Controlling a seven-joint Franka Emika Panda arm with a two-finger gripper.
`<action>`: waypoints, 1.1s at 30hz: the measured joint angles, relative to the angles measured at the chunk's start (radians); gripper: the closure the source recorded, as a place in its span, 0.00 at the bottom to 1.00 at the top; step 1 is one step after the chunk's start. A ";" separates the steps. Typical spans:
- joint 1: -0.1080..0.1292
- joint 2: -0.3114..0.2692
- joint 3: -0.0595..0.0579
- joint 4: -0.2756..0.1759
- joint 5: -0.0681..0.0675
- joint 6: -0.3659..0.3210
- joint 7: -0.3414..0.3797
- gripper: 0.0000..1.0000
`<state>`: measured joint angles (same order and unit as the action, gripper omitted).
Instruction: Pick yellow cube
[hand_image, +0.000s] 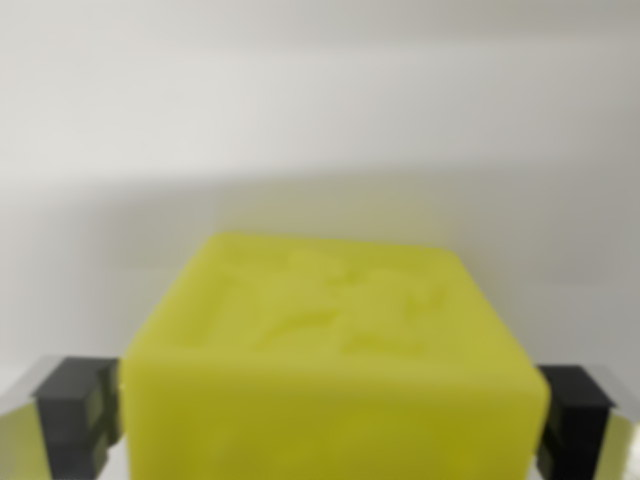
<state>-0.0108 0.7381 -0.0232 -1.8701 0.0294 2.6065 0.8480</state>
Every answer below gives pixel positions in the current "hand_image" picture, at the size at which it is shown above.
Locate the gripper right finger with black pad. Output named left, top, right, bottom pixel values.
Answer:
left=534, top=363, right=640, bottom=480

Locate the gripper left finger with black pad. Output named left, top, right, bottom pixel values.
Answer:
left=0, top=354, right=125, bottom=480

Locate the yellow cube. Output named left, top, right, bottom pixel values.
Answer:
left=118, top=229, right=552, bottom=480

